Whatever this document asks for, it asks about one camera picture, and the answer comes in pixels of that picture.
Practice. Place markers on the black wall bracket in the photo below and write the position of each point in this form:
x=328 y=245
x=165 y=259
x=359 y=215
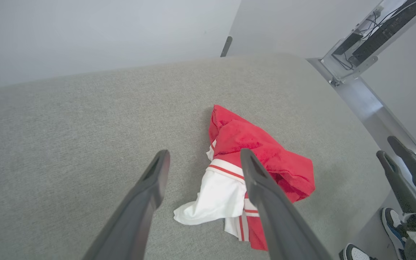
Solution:
x=226 y=46

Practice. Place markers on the black adapter box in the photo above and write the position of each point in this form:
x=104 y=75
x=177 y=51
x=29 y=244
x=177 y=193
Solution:
x=348 y=43

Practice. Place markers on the blue white sneaker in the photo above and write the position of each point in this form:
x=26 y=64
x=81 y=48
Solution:
x=356 y=253
x=392 y=224

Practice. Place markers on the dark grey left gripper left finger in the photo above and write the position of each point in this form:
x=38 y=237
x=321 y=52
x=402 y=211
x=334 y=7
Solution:
x=135 y=216

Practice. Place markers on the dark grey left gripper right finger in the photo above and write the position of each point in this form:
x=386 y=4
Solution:
x=276 y=220

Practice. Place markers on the red and white garment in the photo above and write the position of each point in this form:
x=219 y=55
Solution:
x=237 y=137

